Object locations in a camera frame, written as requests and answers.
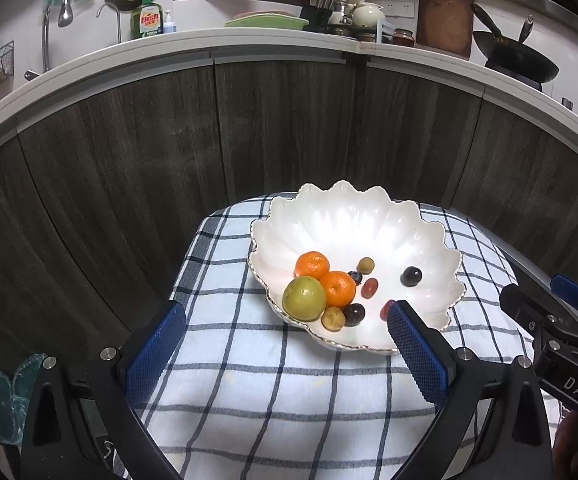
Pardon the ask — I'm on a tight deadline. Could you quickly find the green tray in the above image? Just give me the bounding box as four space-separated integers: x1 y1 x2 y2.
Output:
225 11 310 29

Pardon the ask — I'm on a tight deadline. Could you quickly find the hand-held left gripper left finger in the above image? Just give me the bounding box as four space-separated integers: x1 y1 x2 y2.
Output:
19 300 188 480

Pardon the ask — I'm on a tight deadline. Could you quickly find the wooden cutting board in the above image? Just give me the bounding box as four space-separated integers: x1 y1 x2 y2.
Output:
415 0 475 58

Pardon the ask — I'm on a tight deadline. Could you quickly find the white ceramic cup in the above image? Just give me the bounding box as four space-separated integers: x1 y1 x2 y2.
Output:
331 0 355 26

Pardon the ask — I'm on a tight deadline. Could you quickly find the white scalloped bowl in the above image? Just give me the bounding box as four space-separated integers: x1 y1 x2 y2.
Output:
247 181 466 353

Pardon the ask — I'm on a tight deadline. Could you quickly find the black stove burner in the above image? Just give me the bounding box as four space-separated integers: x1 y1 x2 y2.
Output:
486 62 545 92

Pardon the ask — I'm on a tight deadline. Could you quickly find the black knife block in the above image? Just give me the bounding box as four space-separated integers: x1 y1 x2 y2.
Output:
301 0 340 33

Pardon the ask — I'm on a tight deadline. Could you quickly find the mandarin orange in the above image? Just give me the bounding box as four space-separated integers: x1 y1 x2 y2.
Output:
295 251 331 281
319 271 358 308

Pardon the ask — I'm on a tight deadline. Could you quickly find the black wok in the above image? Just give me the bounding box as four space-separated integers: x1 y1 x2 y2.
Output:
470 3 560 83

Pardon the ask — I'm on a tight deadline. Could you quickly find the tall chrome faucet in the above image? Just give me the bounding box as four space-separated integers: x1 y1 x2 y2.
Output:
43 0 74 72

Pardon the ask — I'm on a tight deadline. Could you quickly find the small curved tap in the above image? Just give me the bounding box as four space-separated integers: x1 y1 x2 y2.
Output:
96 2 122 43

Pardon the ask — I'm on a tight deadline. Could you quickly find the green round fruit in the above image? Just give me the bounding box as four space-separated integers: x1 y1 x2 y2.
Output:
282 276 328 319

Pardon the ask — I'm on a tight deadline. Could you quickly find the blue white checkered cloth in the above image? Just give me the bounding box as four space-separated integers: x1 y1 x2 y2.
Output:
111 191 562 480

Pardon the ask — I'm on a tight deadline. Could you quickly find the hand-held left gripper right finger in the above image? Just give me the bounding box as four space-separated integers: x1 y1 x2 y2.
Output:
386 300 555 480

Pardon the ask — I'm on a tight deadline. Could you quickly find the green dish soap bottle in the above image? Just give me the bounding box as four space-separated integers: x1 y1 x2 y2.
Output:
130 0 164 39

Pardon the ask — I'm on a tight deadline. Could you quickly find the white teapot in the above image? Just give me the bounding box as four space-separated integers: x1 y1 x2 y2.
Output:
353 2 385 27

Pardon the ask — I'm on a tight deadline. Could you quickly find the large brown longan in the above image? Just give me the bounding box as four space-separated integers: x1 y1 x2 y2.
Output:
321 306 346 332

